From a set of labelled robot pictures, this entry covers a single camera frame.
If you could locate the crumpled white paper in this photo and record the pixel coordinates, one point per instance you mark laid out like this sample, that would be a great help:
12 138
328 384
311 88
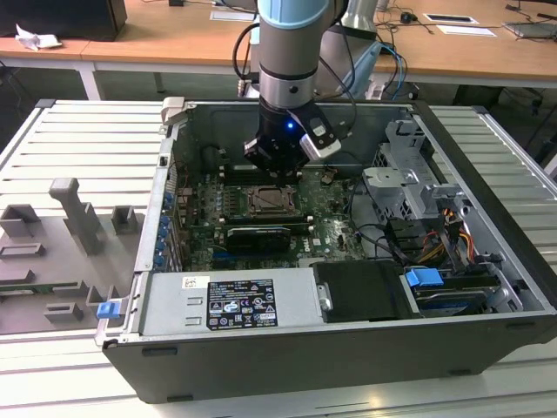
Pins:
35 41

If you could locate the grey flat tray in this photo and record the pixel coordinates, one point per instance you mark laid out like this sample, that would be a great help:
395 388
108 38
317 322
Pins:
531 28

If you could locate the black graphics card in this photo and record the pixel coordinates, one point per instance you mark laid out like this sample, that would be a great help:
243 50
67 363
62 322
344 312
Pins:
257 241

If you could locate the black computer mouse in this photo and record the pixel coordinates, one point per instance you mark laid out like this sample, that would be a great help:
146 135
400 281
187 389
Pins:
408 17

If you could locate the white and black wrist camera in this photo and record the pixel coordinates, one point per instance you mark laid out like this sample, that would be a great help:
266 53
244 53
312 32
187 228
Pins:
320 148

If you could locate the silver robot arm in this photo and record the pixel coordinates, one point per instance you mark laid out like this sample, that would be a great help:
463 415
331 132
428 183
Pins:
291 48

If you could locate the green circuit board strip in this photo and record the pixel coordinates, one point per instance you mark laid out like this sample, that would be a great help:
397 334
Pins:
26 287

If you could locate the grey parts rack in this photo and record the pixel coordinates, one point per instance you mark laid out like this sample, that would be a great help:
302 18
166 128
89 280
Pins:
52 252

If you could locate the grey metal drive cage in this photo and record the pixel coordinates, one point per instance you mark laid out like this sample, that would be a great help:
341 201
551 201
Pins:
391 183

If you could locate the pale blue teach pendant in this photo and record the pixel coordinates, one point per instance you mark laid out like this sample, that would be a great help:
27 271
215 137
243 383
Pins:
365 65

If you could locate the white paper sheet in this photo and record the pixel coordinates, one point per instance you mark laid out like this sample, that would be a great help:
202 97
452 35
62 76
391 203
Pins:
465 30

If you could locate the CPU socket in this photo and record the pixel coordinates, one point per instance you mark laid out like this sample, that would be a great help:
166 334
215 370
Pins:
278 213

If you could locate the white pendant holder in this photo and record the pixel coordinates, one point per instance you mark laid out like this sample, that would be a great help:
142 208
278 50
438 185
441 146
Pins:
374 91

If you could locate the grey power supply unit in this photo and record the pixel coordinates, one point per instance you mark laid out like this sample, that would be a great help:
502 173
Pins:
174 305

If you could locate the black RAM sticks row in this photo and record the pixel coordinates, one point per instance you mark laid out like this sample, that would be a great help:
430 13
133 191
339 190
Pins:
237 176

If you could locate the silver square CPU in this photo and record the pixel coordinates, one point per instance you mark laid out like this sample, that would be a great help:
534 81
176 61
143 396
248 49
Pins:
274 197

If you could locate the green motherboard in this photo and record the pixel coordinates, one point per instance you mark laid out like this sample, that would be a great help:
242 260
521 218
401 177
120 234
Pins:
335 235

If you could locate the black computer box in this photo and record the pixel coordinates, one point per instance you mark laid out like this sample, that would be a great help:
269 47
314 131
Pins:
65 17

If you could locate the black plastic air shroud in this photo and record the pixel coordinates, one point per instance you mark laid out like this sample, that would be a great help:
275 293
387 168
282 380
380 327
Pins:
361 291

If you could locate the blue disk carrier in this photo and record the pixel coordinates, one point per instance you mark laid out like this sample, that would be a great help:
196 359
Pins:
422 276

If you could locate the wooden desk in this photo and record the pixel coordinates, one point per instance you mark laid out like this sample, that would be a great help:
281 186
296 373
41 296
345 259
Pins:
174 39

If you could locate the black open PC case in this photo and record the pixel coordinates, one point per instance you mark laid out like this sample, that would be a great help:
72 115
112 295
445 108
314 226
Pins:
304 361

